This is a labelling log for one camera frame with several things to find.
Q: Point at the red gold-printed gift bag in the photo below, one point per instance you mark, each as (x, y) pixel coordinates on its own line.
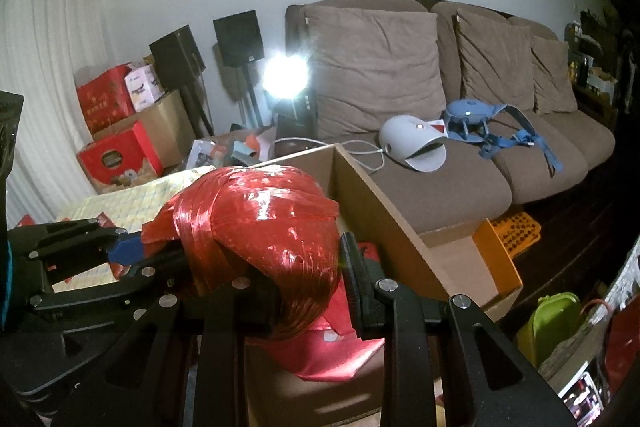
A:
(105, 102)

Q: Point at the green plastic container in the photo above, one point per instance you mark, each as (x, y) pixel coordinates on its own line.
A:
(550, 327)

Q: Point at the red chocolate gift box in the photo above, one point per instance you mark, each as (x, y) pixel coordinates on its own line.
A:
(120, 159)

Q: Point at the orange smooth box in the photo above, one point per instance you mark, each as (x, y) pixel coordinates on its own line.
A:
(495, 257)

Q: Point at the large brown sofa cushion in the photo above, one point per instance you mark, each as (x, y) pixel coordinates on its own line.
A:
(375, 72)

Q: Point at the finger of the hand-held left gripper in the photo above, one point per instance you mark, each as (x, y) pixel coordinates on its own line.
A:
(150, 274)
(125, 252)

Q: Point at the white curtain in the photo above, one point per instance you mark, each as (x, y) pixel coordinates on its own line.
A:
(50, 57)

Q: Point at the dark cluttered shelf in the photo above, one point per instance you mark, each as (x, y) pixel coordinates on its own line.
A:
(595, 67)

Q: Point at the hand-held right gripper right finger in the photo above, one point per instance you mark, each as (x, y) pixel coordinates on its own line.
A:
(350, 277)

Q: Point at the cluttered low cardboard box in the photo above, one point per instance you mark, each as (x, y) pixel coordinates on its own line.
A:
(230, 149)

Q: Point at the white dome massager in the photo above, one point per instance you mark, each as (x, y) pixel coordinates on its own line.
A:
(410, 139)

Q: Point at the brown sofa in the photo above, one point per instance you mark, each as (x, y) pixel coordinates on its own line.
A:
(450, 197)

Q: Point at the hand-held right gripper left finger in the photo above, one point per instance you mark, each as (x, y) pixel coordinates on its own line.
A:
(225, 332)

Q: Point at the yellow plaid tablecloth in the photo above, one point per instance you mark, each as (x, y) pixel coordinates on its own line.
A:
(125, 202)

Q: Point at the red shopping bag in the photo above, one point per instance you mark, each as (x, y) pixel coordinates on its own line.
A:
(622, 347)

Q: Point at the bright work lamp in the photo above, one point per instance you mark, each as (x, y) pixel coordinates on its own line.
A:
(285, 77)

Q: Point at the orange perforated crate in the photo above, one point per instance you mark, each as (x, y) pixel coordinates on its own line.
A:
(520, 232)

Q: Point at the small brown sofa cushion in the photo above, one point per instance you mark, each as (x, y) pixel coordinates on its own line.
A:
(552, 77)

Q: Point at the closed brown cardboard box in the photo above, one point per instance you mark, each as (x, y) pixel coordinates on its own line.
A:
(170, 127)

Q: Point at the black speaker on stand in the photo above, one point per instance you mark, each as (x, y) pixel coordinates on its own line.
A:
(177, 54)
(237, 37)

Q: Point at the white pictured carton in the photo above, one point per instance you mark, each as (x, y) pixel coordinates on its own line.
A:
(145, 87)

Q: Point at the medium brown sofa cushion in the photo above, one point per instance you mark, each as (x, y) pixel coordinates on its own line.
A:
(495, 62)

